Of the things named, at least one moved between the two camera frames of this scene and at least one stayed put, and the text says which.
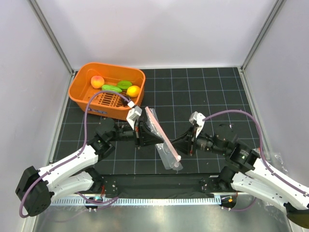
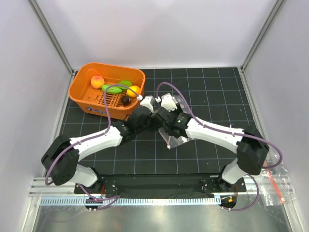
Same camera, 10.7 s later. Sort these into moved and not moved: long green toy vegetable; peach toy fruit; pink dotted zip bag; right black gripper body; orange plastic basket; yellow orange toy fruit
Moved: pink dotted zip bag; right black gripper body
Not moved: yellow orange toy fruit; orange plastic basket; peach toy fruit; long green toy vegetable
